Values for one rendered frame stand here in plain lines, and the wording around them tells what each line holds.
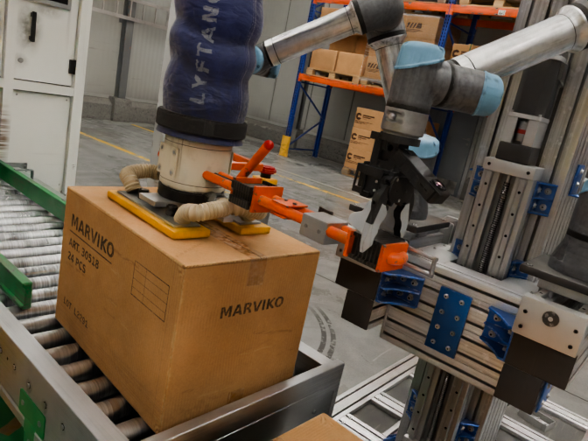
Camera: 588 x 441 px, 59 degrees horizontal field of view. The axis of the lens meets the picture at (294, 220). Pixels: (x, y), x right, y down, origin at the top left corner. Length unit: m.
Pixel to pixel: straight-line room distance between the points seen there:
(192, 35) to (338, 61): 8.66
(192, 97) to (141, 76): 10.24
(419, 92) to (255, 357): 0.74
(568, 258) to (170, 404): 0.95
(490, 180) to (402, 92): 0.67
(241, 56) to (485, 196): 0.75
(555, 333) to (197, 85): 0.96
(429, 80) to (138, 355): 0.85
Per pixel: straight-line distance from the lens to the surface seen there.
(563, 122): 1.56
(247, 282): 1.18
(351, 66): 9.69
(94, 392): 1.41
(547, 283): 1.36
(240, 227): 1.30
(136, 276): 1.23
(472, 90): 0.95
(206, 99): 1.25
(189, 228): 1.22
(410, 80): 0.90
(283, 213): 1.07
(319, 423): 1.40
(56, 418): 1.34
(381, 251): 0.90
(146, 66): 11.53
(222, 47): 1.25
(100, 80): 11.02
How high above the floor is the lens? 1.33
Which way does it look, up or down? 14 degrees down
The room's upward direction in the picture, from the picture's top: 12 degrees clockwise
